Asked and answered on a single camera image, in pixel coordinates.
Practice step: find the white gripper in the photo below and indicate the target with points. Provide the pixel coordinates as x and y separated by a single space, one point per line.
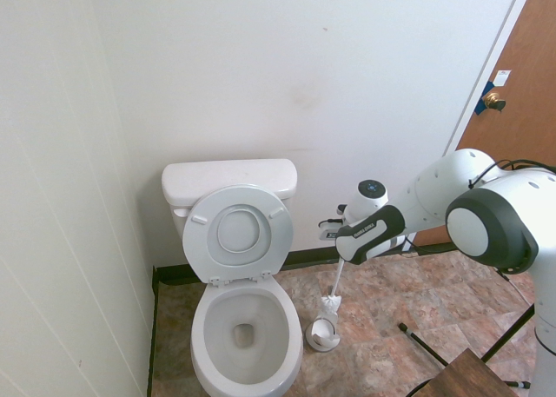
331 235

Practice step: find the white toilet brush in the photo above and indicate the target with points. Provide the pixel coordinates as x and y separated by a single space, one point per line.
332 303

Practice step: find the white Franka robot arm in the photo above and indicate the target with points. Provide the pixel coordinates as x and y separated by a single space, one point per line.
478 214

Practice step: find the white raised toilet seat lid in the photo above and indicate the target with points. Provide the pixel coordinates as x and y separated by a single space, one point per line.
239 232

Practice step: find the white toilet brush holder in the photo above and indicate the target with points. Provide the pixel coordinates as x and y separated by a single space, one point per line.
323 338

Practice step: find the white toilet tank lid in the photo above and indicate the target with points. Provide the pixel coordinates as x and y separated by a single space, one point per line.
226 175

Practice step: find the white toilet bowl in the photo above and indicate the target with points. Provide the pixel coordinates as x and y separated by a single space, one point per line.
278 371

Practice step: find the white toilet tank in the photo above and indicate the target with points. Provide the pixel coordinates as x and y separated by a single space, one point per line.
178 227

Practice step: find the dark wooden table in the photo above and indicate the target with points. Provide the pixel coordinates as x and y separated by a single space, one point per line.
469 375

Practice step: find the blue tape strip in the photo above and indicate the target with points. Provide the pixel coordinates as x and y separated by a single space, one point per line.
481 105

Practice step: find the brass door knob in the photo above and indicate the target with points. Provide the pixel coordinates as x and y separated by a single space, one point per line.
493 98

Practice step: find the small white door label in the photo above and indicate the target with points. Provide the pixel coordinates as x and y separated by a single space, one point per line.
503 77

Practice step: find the brown wooden door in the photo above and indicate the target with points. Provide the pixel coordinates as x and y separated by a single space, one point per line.
521 67

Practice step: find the black camera tripod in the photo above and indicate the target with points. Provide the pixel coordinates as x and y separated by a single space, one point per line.
423 344

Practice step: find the white door frame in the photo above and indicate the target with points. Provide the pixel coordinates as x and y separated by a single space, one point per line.
482 82

